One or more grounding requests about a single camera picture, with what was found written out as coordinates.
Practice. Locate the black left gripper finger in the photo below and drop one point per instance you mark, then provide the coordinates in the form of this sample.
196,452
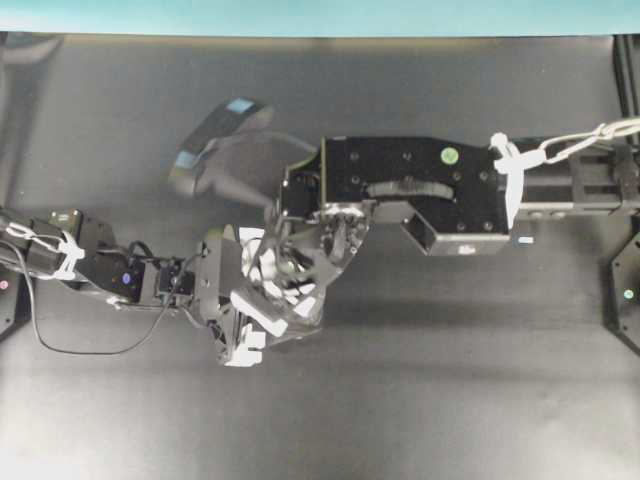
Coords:
252,304
258,260

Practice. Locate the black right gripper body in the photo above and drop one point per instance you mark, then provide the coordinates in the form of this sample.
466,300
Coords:
451,185

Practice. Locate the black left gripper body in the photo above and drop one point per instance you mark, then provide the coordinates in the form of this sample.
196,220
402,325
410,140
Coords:
218,273

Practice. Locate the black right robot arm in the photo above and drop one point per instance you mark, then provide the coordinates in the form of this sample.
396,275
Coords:
600,180

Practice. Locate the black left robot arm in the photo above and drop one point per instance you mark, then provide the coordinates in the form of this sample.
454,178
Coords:
82,254

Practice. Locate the teal backdrop sheet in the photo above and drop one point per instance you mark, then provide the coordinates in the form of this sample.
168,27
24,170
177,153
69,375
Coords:
351,19

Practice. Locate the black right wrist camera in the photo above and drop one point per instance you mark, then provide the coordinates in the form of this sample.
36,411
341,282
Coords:
432,242

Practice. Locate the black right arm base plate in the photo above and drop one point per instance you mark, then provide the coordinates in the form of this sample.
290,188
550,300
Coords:
623,294

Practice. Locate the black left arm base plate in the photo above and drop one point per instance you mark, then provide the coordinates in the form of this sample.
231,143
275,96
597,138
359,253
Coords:
15,306

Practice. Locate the black aluminium frame rail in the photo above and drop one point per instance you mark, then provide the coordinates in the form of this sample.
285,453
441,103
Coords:
626,70

